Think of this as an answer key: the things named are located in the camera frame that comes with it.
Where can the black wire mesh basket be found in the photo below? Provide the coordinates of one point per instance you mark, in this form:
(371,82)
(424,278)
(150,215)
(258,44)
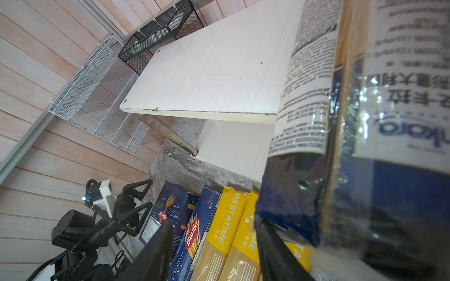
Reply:
(174,22)

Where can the yellow pastatime spaghetti pack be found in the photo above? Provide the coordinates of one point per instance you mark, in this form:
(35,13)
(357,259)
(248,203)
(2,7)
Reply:
(220,236)
(242,263)
(299,256)

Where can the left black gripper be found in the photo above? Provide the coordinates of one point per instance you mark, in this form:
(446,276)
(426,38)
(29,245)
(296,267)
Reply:
(130,223)

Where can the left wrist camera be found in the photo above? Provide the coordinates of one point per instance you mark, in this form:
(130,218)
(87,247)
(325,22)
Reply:
(99,197)

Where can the blue clear spaghetti pack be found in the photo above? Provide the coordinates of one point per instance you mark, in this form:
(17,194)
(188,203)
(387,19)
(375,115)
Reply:
(359,164)

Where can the aluminium wall frame rail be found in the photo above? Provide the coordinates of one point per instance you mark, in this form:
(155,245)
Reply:
(43,44)

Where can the narrow blue Barilla spaghetti box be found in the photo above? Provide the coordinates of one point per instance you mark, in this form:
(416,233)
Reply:
(198,226)

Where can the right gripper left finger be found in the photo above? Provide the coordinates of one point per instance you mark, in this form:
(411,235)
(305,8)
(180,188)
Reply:
(153,262)

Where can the white two-tier shelf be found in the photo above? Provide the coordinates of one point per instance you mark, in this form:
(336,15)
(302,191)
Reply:
(230,74)

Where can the wide blue Barilla pasta box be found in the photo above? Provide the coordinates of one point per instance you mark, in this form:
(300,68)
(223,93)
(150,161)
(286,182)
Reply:
(175,204)

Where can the white wire mesh rack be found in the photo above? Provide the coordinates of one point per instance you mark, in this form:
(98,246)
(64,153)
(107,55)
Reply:
(91,99)

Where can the left yellow Pastatime spaghetti pack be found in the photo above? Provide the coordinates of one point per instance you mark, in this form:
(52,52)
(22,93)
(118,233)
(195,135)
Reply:
(220,236)

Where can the middle yellow Pastatime spaghetti pack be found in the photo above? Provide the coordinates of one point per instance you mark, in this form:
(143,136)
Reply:
(242,263)

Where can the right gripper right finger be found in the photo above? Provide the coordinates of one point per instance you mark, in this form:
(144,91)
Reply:
(265,234)

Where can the right yellow Pastatime spaghetti pack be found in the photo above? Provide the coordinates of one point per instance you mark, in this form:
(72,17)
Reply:
(299,256)

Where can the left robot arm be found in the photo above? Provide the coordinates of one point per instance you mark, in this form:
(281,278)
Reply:
(81,235)

